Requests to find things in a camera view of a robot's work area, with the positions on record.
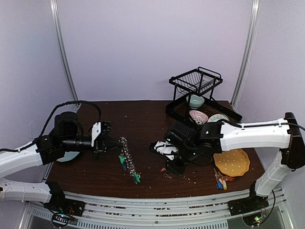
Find green key tag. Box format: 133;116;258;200
133;174;141;183
119;155;126;165

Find grey disc keyring organizer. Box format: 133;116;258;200
119;137;141;179

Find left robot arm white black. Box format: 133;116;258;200
0;112;122;212

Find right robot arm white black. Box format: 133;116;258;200
155;113;305;211

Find teal plate with flower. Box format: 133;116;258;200
57;151;80;163

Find blue key tag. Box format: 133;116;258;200
217;180;223;189

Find yellow key tag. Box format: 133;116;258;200
222;180;227;190

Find pink patterned dish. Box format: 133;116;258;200
189;110;209;125

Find yellow dotted plate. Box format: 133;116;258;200
213;149;250;177

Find white blue patterned plate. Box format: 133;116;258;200
207;114;229;123

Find teal ceramic bowl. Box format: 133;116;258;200
186;94;205;109

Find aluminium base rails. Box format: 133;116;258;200
20;187;293;229

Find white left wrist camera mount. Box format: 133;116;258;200
91;122;101;147

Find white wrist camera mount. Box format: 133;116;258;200
157;141;178;160
91;122;101;147

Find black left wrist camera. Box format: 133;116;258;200
101;121;112;136

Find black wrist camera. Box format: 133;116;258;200
101;121;112;136
149;141;160;154

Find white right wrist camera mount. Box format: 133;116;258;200
157;141;178;160

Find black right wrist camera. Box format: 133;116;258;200
149;141;160;154

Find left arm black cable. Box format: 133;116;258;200
39;100;102;141

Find black wire dish rack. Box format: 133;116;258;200
165;66;242;125

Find right aluminium frame post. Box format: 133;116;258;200
231;0;261;109

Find aluminium corner frame post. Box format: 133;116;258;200
50;0;78;101

